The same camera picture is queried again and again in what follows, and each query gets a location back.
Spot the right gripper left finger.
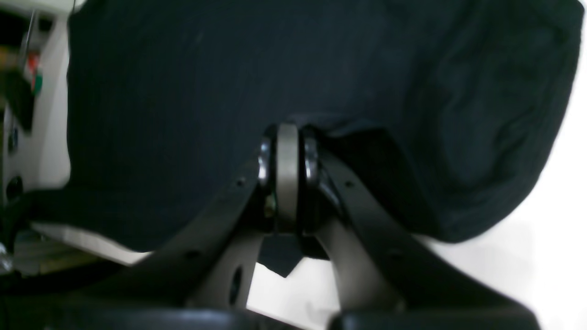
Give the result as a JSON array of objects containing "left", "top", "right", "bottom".
[{"left": 78, "top": 123, "right": 289, "bottom": 321}]

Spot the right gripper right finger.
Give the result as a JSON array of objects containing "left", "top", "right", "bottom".
[{"left": 295, "top": 129, "right": 532, "bottom": 317}]

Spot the black T-shirt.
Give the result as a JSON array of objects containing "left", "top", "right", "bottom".
[{"left": 1, "top": 0, "right": 584, "bottom": 252}]

